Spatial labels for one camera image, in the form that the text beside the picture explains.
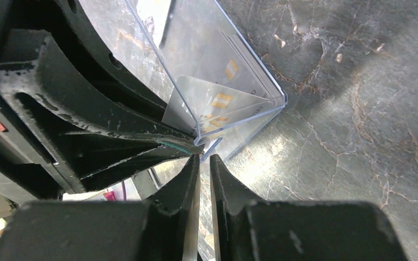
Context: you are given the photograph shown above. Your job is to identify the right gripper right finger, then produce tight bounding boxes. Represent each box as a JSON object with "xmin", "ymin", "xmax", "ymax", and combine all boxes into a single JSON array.
[{"xmin": 210, "ymin": 154, "xmax": 407, "ymax": 260}]

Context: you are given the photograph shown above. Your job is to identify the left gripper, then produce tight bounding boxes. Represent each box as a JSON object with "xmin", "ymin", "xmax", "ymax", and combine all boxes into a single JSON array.
[{"xmin": 0, "ymin": 1, "xmax": 202, "ymax": 197}]

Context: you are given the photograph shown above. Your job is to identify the clear plastic card sleeve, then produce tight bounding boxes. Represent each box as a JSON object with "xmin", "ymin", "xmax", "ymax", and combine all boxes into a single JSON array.
[{"xmin": 80, "ymin": 1, "xmax": 287, "ymax": 160}]

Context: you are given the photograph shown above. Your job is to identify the stacked VIP credit cards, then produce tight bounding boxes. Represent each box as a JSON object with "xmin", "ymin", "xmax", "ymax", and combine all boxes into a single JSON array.
[{"xmin": 194, "ymin": 30, "xmax": 282, "ymax": 101}]

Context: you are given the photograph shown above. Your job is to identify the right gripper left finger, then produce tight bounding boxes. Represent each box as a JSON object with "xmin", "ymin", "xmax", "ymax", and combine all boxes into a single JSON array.
[{"xmin": 0, "ymin": 154, "xmax": 200, "ymax": 260}]

